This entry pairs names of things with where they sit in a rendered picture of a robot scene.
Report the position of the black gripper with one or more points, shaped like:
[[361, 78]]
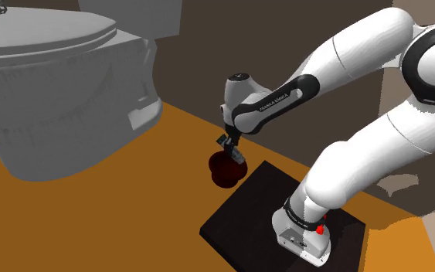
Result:
[[232, 135]]

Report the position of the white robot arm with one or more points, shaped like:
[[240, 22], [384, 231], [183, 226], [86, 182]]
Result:
[[367, 158]]

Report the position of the dark red round object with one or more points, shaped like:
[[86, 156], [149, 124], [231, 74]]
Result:
[[222, 173]]

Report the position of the dark robot stand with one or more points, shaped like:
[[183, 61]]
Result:
[[247, 222]]

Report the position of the grey toilet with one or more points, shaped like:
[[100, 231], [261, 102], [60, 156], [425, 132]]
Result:
[[62, 94]]

